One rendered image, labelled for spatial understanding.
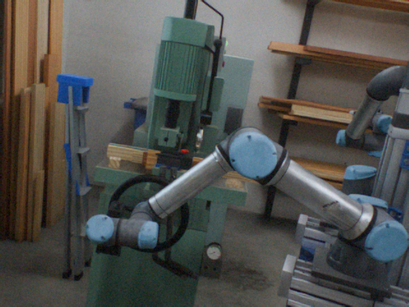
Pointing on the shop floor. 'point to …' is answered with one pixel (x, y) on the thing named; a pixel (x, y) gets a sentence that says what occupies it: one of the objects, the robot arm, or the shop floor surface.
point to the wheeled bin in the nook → (140, 113)
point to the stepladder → (75, 95)
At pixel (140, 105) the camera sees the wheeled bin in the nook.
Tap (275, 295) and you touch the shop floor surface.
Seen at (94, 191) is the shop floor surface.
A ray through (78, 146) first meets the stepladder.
